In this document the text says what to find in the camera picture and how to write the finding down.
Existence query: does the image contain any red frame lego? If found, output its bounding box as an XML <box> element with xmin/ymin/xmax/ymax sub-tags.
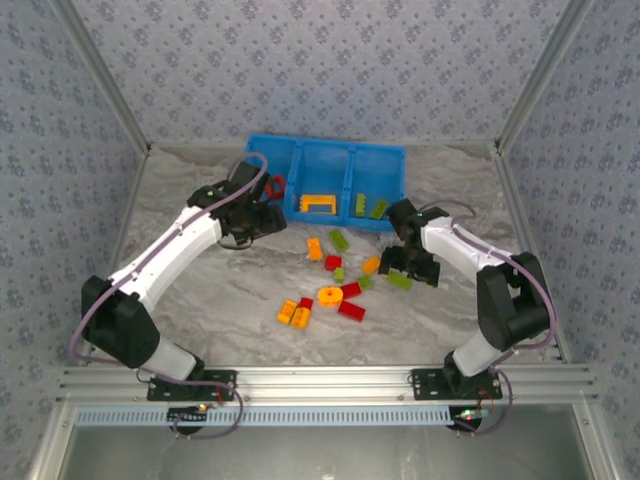
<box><xmin>263</xmin><ymin>174</ymin><xmax>288</xmax><ymax>205</ymax></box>

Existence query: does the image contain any blue three-compartment plastic bin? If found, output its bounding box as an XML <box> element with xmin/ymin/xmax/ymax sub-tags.
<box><xmin>243</xmin><ymin>131</ymin><xmax>408</xmax><ymax>235</ymax></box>

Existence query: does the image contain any yellow round lego piece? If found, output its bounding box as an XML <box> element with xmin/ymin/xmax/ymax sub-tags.
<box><xmin>317</xmin><ymin>285</ymin><xmax>346</xmax><ymax>308</ymax></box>

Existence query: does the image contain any small black circuit board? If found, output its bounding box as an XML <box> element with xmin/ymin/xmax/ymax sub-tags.
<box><xmin>167</xmin><ymin>403</ymin><xmax>210</xmax><ymax>435</ymax></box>
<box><xmin>449</xmin><ymin>405</ymin><xmax>494</xmax><ymax>432</ymax></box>

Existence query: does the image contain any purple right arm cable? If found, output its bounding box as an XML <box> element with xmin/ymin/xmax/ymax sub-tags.
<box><xmin>418</xmin><ymin>199</ymin><xmax>557</xmax><ymax>361</ymax></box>

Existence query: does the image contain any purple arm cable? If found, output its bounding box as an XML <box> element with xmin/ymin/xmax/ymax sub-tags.
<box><xmin>69</xmin><ymin>152</ymin><xmax>271</xmax><ymax>364</ymax></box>
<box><xmin>418</xmin><ymin>199</ymin><xmax>557</xmax><ymax>361</ymax></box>

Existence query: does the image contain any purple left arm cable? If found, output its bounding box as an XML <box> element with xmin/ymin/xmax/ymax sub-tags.
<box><xmin>69</xmin><ymin>152</ymin><xmax>271</xmax><ymax>364</ymax></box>

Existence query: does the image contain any yellow frame lego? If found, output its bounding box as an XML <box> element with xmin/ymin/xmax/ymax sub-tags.
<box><xmin>298</xmin><ymin>193</ymin><xmax>339</xmax><ymax>218</ymax></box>

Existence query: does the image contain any aluminium side rail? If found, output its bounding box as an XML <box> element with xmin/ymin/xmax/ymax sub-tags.
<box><xmin>489</xmin><ymin>143</ymin><xmax>571</xmax><ymax>364</ymax></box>
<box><xmin>97</xmin><ymin>144</ymin><xmax>151</xmax><ymax>369</ymax></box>

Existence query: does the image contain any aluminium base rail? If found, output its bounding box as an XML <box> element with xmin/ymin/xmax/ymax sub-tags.
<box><xmin>55</xmin><ymin>364</ymin><xmax>599</xmax><ymax>404</ymax></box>

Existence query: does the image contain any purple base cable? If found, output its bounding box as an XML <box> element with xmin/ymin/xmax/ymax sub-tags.
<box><xmin>172</xmin><ymin>380</ymin><xmax>245</xmax><ymax>441</ymax></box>
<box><xmin>457</xmin><ymin>369</ymin><xmax>517</xmax><ymax>436</ymax></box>

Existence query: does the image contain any slotted pale cable duct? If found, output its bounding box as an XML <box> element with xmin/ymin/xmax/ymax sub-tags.
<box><xmin>74</xmin><ymin>405</ymin><xmax>459</xmax><ymax>427</ymax></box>

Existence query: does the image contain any aluminium corner post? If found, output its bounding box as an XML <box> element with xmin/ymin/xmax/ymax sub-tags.
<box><xmin>493</xmin><ymin>0</ymin><xmax>597</xmax><ymax>154</ymax></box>
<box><xmin>49</xmin><ymin>0</ymin><xmax>152</xmax><ymax>154</ymax></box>

